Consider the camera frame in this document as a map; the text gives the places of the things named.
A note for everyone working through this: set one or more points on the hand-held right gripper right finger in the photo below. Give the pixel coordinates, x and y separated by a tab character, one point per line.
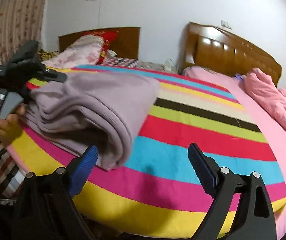
203	170

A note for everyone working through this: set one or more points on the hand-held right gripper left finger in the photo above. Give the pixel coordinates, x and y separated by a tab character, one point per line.
84	172

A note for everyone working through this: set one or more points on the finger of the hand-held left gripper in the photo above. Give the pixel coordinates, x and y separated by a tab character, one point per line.
58	77

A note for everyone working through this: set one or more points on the lilac knitted sweater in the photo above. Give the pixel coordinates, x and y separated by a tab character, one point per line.
90	110

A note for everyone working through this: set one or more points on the person's left hand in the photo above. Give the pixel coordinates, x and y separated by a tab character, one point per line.
6	130

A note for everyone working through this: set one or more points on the yellow patterned cloth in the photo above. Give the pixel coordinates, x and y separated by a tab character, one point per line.
48	55

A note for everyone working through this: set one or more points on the colourful striped bed sheet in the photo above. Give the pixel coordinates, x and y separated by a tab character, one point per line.
188	142

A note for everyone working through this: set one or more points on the white pink floral quilt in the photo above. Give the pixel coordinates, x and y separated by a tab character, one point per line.
80	51

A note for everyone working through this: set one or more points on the floral striped curtain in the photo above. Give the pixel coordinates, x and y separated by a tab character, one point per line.
10	25

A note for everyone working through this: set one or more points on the red patterned pillow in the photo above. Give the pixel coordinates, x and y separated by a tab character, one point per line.
106	42

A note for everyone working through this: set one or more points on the plaid pillow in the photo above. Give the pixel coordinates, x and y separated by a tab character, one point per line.
121	61

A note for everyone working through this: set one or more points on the pink bed sheet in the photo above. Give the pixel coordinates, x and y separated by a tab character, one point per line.
270	135

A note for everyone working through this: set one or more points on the small wooden headboard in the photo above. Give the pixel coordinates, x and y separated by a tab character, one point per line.
125	40

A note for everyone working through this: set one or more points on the plaid bed sheet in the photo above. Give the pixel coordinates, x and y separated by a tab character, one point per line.
0	170

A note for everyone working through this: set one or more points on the small purple item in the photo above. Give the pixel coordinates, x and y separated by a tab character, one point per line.
240	76

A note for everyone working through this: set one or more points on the large glossy wooden headboard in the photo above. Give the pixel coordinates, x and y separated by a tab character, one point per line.
228	52

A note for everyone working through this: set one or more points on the white wall socket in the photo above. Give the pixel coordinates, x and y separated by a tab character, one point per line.
226	24

